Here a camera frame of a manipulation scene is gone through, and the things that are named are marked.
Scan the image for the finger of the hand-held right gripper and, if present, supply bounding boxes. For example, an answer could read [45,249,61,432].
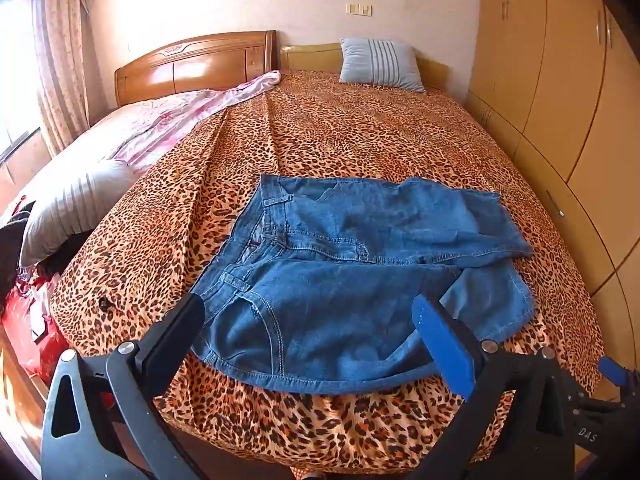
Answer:
[568,390,636,463]
[599,356,640,402]

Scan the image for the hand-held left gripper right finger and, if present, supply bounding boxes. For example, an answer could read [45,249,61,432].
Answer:
[411,293,572,480]

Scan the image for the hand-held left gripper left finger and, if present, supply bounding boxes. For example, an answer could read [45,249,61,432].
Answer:
[40,291,207,480]

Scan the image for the blue denim pants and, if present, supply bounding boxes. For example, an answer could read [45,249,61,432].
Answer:
[190,174,538,395]

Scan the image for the red bag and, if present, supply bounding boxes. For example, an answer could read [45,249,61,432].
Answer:
[0,270,68,376]

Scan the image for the grey striped pillow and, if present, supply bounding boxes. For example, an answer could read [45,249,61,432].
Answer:
[20,159,138,267]

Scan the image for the black clothing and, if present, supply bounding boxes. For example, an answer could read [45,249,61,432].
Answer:
[0,200,37,301]

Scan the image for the pink floral quilt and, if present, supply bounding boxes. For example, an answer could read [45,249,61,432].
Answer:
[10,71,282,221]

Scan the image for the leopard print bedsheet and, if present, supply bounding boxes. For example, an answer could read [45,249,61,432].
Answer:
[50,70,601,466]

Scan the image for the carved wooden headboard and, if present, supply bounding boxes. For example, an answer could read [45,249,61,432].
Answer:
[114,30,277,108]

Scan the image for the light wooden wardrobe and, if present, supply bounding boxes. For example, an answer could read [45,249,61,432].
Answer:
[465,0,640,391]

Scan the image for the window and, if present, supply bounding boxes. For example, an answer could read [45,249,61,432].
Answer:
[0,0,51,161]

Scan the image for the blue striped pillow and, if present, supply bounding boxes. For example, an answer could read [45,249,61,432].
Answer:
[339,37,426,93]

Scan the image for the floral beige curtain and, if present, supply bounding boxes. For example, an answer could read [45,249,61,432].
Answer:
[25,0,103,153]

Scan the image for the plain light wooden headboard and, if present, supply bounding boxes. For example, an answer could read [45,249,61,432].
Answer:
[280,42,451,92]

